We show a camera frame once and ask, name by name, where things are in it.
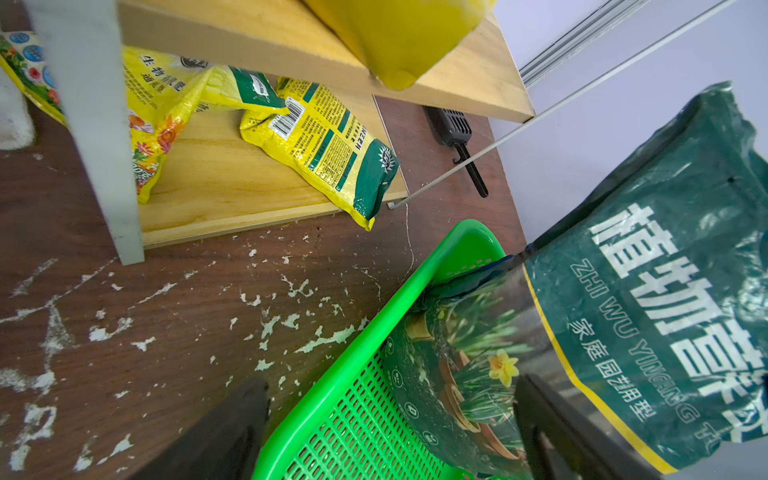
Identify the white work glove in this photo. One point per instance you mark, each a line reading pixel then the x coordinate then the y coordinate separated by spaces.
pixel 17 128

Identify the yellow flowered fertilizer bag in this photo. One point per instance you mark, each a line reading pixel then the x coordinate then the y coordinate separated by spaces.
pixel 162 92

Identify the black slotted plastic scoop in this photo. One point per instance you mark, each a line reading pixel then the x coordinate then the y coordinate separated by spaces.
pixel 451 129

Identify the dark green soil bag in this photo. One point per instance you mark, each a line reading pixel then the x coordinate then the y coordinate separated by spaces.
pixel 400 40
pixel 645 308

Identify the green plastic mesh tray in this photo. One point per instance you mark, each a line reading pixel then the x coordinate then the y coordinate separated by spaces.
pixel 348 425

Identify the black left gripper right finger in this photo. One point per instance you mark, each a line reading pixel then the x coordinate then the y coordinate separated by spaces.
pixel 560 443

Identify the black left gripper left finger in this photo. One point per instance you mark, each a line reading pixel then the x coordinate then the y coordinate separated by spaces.
pixel 225 444

